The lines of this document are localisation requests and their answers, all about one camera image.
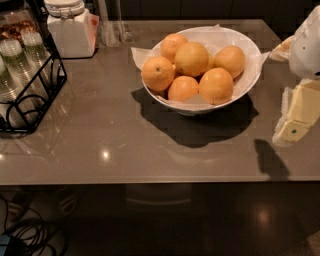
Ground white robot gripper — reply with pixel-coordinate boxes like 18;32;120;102
269;5;320;147

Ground orange fruit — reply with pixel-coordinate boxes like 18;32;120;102
214;45;246;79
199;68;234;105
160;33;188;63
174;42;209;77
141;56;174;92
168;76;199;102

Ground white paper bowl liner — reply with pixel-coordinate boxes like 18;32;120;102
130;23;271;112

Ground white ceramic bowl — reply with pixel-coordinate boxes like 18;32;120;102
141;26;262;117

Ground clear acrylic stand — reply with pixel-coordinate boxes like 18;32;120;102
98;0;134;47

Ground white lidded storage jar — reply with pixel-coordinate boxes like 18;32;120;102
44;0;99;59

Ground glass jar with nuts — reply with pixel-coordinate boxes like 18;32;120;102
0;0;39;45

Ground black wire rack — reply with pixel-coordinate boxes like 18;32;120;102
0;0;67;133

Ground black cables under table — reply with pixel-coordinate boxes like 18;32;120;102
0;193;69;256

